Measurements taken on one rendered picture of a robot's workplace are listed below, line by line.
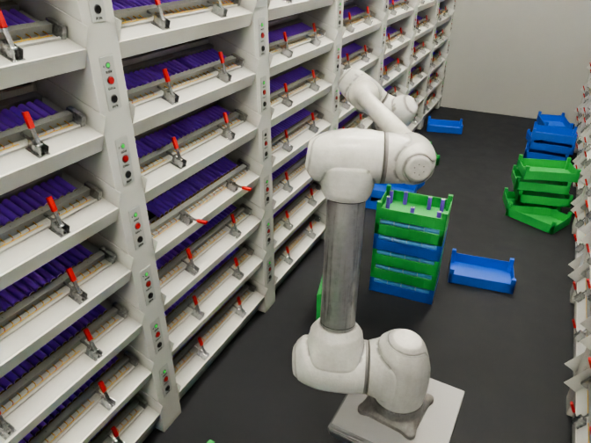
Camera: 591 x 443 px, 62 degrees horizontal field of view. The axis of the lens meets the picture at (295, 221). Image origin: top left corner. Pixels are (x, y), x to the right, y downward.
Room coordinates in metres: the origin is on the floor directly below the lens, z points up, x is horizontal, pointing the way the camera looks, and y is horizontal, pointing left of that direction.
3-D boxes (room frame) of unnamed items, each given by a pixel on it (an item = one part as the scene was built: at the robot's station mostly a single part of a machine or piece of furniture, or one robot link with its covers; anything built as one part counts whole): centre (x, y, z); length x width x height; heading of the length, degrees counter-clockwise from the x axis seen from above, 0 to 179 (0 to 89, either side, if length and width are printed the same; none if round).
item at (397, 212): (1.94, -0.53, 0.44); 0.30 x 0.20 x 0.08; 68
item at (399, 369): (1.03, -0.30, 0.40); 0.18 x 0.16 x 0.22; 84
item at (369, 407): (1.05, -0.32, 0.26); 0.22 x 0.18 x 0.06; 146
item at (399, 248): (1.94, -0.53, 0.28); 0.30 x 0.20 x 0.08; 68
